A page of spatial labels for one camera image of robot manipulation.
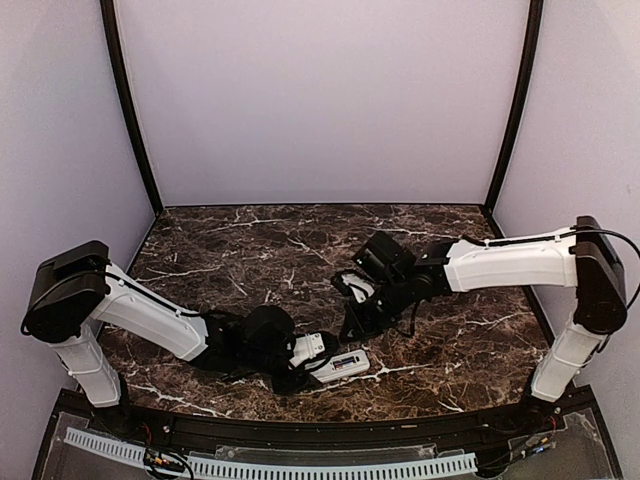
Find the white remote control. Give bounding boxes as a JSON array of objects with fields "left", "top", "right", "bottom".
[{"left": 308, "top": 349, "right": 370, "bottom": 384}]

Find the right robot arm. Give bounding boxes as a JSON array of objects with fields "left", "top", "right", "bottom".
[{"left": 332, "top": 216, "right": 632, "bottom": 434}]

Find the black frame post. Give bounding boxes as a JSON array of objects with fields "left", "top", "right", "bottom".
[
  {"left": 483, "top": 0, "right": 544, "bottom": 216},
  {"left": 99, "top": 0, "right": 164, "bottom": 217}
]

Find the white slotted cable duct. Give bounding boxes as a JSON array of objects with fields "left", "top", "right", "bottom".
[{"left": 64, "top": 427, "right": 478, "bottom": 479}]

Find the black front rail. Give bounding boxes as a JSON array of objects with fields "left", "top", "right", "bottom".
[{"left": 56, "top": 387, "right": 610, "bottom": 455}]

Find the right black frame post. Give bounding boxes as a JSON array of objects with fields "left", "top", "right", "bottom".
[{"left": 483, "top": 0, "right": 544, "bottom": 216}]

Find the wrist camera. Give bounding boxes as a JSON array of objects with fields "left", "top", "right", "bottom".
[
  {"left": 288, "top": 331, "right": 340, "bottom": 370},
  {"left": 331, "top": 269, "right": 375, "bottom": 303}
]

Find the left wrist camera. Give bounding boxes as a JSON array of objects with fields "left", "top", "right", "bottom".
[{"left": 288, "top": 331, "right": 340, "bottom": 370}]

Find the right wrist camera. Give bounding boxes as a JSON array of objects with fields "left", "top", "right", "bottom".
[{"left": 331, "top": 269, "right": 375, "bottom": 303}]

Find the left black frame post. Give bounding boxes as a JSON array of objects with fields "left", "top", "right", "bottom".
[{"left": 99, "top": 0, "right": 164, "bottom": 217}]

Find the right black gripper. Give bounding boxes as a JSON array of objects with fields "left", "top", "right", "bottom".
[{"left": 338, "top": 273, "right": 413, "bottom": 343}]

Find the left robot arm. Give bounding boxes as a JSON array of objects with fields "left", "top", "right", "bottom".
[{"left": 21, "top": 241, "right": 327, "bottom": 436}]

